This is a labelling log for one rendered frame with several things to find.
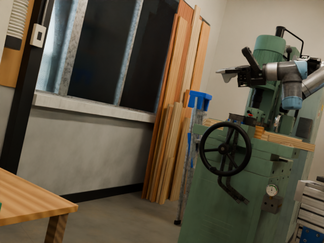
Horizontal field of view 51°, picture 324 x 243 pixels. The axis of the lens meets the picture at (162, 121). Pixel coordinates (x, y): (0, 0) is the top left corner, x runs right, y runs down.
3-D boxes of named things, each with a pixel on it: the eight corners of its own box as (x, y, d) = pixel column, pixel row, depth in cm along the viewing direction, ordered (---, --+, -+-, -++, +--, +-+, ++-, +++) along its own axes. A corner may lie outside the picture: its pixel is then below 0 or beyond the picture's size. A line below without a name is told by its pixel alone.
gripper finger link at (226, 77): (214, 84, 147) (236, 83, 143) (213, 70, 145) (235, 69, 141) (216, 82, 149) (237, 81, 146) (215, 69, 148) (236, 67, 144)
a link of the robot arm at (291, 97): (301, 110, 141) (301, 84, 141) (303, 108, 130) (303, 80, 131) (280, 110, 143) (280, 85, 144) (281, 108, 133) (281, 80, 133)
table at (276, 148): (183, 131, 202) (186, 121, 201) (205, 134, 228) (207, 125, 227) (288, 158, 170) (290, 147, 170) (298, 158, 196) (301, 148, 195)
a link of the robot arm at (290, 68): (307, 79, 130) (306, 57, 130) (276, 81, 134) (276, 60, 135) (307, 82, 137) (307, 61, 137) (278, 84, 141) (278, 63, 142)
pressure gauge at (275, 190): (263, 197, 177) (266, 182, 177) (265, 196, 180) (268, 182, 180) (275, 201, 174) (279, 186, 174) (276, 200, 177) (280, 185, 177)
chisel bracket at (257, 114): (243, 120, 205) (246, 106, 205) (249, 122, 217) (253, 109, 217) (255, 123, 201) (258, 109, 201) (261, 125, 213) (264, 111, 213)
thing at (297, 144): (214, 128, 218) (216, 121, 218) (216, 128, 220) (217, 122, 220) (313, 152, 187) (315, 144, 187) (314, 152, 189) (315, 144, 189)
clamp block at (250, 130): (220, 135, 190) (224, 119, 189) (229, 136, 201) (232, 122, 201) (245, 141, 182) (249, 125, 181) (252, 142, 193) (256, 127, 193)
